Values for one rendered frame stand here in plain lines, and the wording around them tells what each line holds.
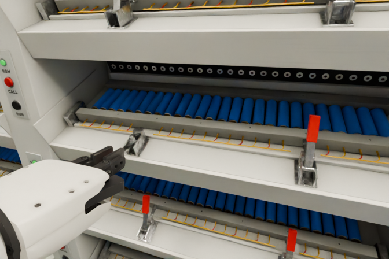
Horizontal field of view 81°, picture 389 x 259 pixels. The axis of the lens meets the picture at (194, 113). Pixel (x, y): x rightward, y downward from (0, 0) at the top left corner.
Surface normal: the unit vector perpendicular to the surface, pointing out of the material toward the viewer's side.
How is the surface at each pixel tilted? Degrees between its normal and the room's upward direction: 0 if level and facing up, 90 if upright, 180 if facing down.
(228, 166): 21
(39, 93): 90
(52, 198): 13
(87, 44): 111
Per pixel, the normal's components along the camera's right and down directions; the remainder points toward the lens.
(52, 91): 0.95, 0.10
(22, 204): 0.15, -0.95
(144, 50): -0.29, 0.66
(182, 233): -0.12, -0.75
